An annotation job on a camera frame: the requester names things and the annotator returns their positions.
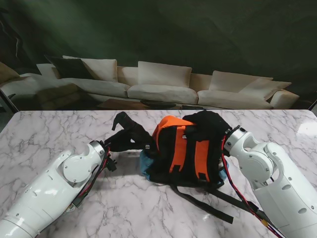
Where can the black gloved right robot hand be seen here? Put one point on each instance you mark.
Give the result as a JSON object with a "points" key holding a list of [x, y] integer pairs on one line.
{"points": [[210, 126]]}

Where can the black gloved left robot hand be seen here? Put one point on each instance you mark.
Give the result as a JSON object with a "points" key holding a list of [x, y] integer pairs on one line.
{"points": [[121, 143]]}

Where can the orange and blue backpack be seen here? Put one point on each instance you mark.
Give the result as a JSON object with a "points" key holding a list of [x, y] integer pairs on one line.
{"points": [[183, 156]]}

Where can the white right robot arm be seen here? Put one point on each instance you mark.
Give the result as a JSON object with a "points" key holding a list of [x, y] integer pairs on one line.
{"points": [[270, 171]]}

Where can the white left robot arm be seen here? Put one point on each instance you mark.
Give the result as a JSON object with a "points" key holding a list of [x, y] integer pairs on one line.
{"points": [[57, 188]]}

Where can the dark wooden coffee table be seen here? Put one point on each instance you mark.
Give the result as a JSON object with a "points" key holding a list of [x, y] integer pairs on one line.
{"points": [[119, 103]]}

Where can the cream sofa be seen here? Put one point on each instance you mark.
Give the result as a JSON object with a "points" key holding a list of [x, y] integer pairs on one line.
{"points": [[161, 91]]}

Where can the dark sofa cushion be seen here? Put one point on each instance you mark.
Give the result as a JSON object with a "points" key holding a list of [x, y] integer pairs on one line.
{"points": [[69, 68]]}

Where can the black metal stand leg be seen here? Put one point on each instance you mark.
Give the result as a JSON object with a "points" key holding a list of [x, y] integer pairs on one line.
{"points": [[312, 105], [8, 100]]}

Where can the tan armchair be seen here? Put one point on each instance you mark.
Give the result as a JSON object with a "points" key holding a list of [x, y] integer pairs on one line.
{"points": [[7, 73]]}

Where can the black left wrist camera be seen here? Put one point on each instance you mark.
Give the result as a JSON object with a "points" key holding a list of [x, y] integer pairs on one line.
{"points": [[112, 164]]}

